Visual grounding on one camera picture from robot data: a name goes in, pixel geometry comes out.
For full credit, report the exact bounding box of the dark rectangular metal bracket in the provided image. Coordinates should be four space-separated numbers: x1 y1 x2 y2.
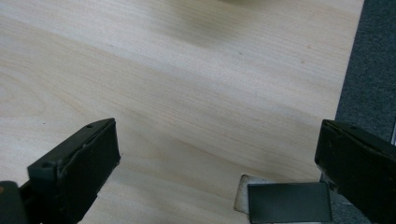
247 182 333 224

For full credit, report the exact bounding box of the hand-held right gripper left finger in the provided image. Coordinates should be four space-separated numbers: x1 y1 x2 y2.
18 118 121 224

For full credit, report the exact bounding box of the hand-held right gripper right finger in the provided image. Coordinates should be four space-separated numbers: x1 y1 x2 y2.
314 119 396 224

